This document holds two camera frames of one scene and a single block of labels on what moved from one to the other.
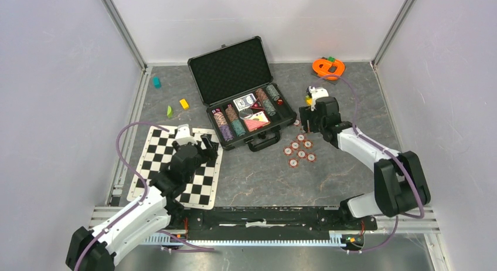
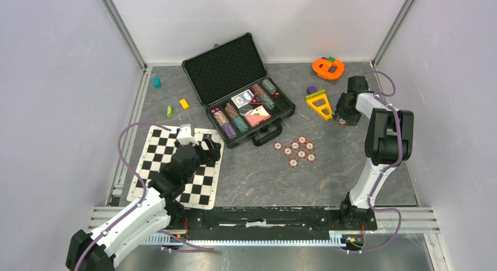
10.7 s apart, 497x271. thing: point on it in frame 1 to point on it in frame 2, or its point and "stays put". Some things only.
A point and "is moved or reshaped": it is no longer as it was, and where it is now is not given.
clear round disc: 245,113 is moved or reshaped
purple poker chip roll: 227,132 is moved or reshaped
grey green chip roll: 272,92 is moved or reshaped
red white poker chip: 293,162 stays put
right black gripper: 306,113 to 353,119
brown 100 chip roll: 231,112 stays put
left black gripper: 209,144 stays put
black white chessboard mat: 203,192 stays put
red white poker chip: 301,153 stays put
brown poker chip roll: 260,92 is moved or reshaped
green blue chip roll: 269,107 is moved or reshaped
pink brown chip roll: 219,117 stays put
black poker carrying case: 244,103 stays put
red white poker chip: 311,157 stays put
